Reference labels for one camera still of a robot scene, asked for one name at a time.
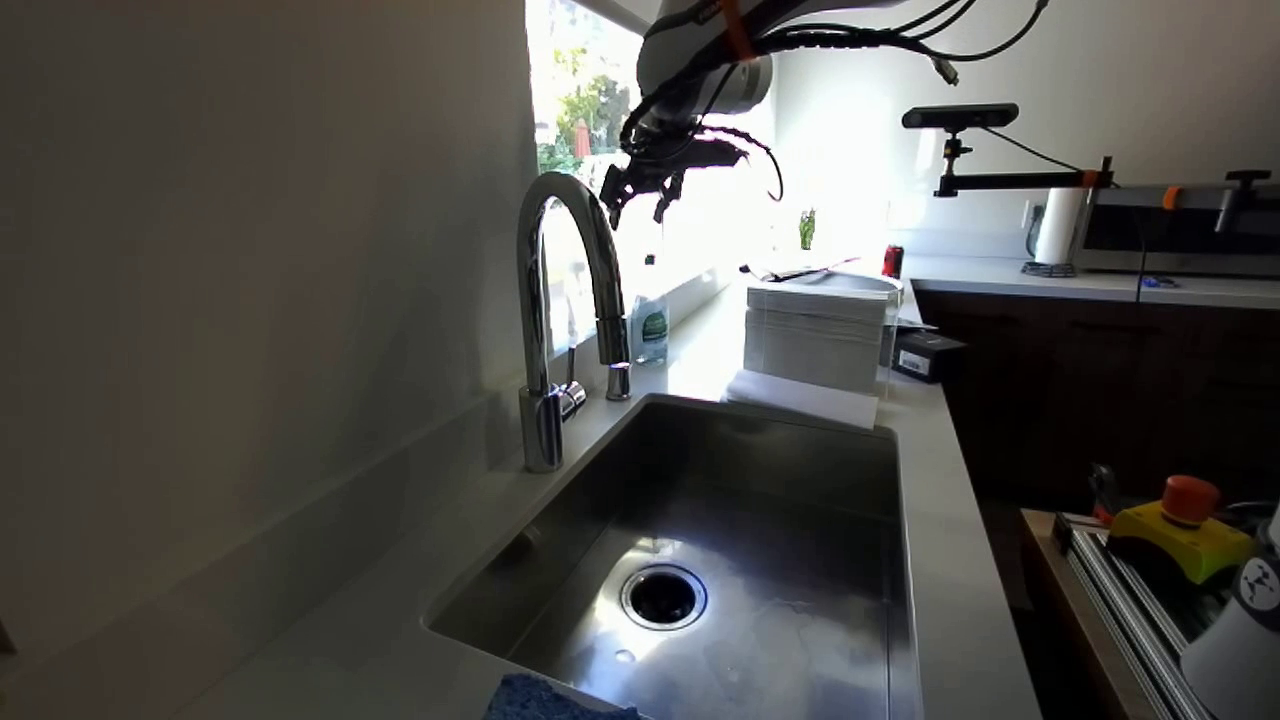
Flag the round sink drain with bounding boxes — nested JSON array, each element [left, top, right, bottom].
[[617, 560, 713, 635]]

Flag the white framed window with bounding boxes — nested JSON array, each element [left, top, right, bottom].
[[525, 0, 753, 335]]

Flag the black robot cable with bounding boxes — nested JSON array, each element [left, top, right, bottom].
[[744, 0, 1051, 87]]

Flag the white paper towel roll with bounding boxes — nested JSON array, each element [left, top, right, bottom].
[[1033, 184, 1090, 268]]

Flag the yellow emergency stop button box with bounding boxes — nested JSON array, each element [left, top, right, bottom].
[[1105, 474, 1261, 589]]

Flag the chrome gooseneck faucet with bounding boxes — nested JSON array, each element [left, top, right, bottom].
[[514, 168, 634, 476]]

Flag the dark wooden base cabinet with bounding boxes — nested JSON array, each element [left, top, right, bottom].
[[917, 284, 1280, 513]]

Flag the stainless steel sink basin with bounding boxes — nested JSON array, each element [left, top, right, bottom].
[[418, 393, 928, 720]]

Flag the blue sponge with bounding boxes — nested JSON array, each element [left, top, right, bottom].
[[479, 670, 645, 720]]

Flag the small black box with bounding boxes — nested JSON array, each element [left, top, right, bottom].
[[890, 334, 972, 387]]

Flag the robot mounting table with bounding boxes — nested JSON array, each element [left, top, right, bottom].
[[1017, 506, 1280, 720]]

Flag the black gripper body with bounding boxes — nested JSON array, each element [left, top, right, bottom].
[[612, 120, 753, 192]]

